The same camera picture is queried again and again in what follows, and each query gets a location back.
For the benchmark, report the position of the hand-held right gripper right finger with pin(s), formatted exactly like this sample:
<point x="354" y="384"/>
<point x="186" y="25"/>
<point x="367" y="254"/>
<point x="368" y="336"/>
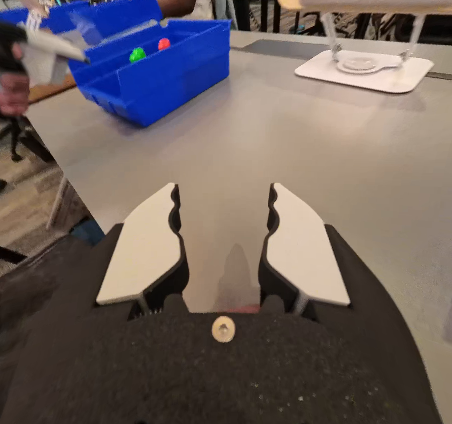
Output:
<point x="303" y="254"/>

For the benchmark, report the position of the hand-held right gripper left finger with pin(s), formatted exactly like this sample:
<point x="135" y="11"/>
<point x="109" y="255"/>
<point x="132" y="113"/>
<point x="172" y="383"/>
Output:
<point x="141" y="254"/>

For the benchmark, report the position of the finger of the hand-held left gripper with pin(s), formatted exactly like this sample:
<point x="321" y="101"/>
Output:
<point x="53" y="44"/>

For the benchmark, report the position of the green two-stud block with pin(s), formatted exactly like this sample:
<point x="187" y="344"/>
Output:
<point x="137" y="55"/>

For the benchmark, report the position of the blue plastic bin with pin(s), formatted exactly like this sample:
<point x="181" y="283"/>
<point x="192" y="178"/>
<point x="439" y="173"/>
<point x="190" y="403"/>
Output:
<point x="63" y="18"/>
<point x="159" y="89"/>

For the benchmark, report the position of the grey desk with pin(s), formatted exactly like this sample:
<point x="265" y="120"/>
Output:
<point x="282" y="149"/>

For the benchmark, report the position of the person's left hand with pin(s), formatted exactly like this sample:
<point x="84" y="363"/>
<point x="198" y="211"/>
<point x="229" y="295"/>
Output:
<point x="14" y="96"/>

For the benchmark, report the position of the person's blue jeans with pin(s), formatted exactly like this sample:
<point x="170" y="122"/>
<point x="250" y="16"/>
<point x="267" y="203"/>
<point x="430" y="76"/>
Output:
<point x="88" y="231"/>

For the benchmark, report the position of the printed paper sheet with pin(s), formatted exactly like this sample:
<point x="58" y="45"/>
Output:
<point x="58" y="201"/>

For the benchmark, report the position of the person's dark sweatshirt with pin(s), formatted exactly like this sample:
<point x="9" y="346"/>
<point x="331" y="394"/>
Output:
<point x="35" y="290"/>

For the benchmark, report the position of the denim jacket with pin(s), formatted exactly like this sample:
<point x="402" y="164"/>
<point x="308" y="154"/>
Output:
<point x="222" y="4"/>

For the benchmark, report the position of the white folding stand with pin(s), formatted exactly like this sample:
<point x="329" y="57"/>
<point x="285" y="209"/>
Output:
<point x="381" y="74"/>

